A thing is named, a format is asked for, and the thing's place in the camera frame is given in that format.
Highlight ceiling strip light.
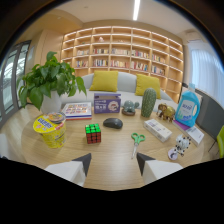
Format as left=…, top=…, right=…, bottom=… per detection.
left=132, top=0, right=141, bottom=22

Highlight white plant pot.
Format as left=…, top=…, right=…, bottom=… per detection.
left=40, top=91, right=63, bottom=116

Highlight blue detergent bottle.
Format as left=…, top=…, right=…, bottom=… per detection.
left=175, top=90, right=201, bottom=128

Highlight black computer mouse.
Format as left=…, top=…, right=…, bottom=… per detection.
left=102, top=117, right=124, bottom=130

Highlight white and purple box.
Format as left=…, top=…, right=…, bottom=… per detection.
left=172, top=119, right=205, bottom=147

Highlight colourful flat game box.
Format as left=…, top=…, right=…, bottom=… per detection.
left=61, top=101, right=93, bottom=121

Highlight green potted plant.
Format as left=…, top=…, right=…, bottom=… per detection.
left=17, top=50, right=88, bottom=111

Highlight purple cardboard box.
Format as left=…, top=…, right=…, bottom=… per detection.
left=93, top=92, right=122, bottom=115

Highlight yellow instant noodle cup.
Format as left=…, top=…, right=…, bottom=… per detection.
left=32, top=114, right=68, bottom=149

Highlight wooden bookshelf wall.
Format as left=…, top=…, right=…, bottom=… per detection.
left=60, top=25, right=185, bottom=104

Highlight black and white spotted toy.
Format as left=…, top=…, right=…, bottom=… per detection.
left=167, top=134, right=192, bottom=162

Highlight golden elephant figurine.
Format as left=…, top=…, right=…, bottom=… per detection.
left=156, top=102, right=176, bottom=123

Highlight yellow cushion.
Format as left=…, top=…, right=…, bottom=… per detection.
left=88, top=69, right=120, bottom=93
left=134, top=73, right=162, bottom=100

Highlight green chair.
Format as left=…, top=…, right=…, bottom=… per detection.
left=216, top=124, right=224, bottom=159

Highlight long white carton box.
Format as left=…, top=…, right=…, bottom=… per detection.
left=143, top=118, right=173, bottom=144

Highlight tall green cactus ornament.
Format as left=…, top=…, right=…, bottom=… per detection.
left=140, top=87, right=158, bottom=119

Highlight green handled scissors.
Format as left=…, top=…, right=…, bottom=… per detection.
left=130, top=132, right=146, bottom=160

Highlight rubik's cube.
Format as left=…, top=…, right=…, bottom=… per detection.
left=84, top=123, right=102, bottom=145

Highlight small clear lidded bowl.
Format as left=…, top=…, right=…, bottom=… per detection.
left=46, top=111, right=67, bottom=125

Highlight light grey sofa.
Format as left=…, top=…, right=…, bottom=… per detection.
left=59, top=71, right=179, bottom=112

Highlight teal cactus figurine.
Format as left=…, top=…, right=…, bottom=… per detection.
left=121, top=99, right=141, bottom=117

